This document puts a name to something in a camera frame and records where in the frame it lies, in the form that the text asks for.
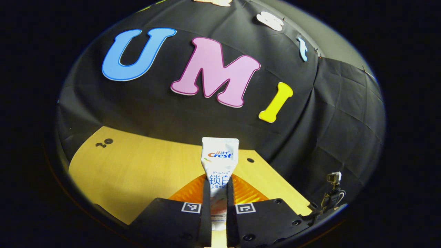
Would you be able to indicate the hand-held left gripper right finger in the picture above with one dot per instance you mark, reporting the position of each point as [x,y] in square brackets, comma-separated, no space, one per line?
[230,220]

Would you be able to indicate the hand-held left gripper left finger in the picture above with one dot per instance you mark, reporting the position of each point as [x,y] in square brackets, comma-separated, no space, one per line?
[206,220]

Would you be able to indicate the white toothpaste tube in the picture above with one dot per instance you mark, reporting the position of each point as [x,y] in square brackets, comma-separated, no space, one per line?
[219,162]

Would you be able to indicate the yellow wooden desktop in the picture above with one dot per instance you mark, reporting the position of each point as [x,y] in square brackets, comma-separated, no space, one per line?
[137,172]

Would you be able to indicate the black backdrop cloth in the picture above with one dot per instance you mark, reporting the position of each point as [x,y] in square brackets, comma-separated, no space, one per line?
[172,113]

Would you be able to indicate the small camera on stand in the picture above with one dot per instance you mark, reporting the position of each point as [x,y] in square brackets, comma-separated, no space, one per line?
[333,179]

